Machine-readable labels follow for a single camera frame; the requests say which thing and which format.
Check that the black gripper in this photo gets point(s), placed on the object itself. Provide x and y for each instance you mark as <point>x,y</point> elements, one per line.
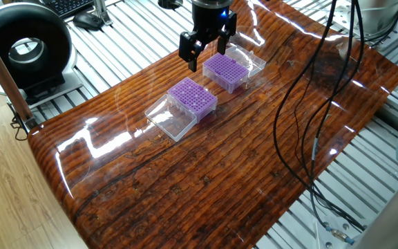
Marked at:
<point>211,14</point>

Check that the purple pipette tip holder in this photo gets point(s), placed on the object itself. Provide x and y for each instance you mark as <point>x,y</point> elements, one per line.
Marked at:
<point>193,97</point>
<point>228,72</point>

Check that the black computer mouse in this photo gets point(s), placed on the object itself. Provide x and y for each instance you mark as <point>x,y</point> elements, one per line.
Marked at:
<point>88,21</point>

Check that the glossy wood grain mat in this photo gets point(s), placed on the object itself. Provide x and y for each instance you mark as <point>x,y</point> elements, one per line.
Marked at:
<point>206,173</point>

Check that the black computer keyboard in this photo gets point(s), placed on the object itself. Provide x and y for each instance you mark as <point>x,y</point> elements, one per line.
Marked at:
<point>71,5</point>

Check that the brown wooden post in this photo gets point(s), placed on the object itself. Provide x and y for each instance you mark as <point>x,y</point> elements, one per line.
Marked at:
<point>5,83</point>

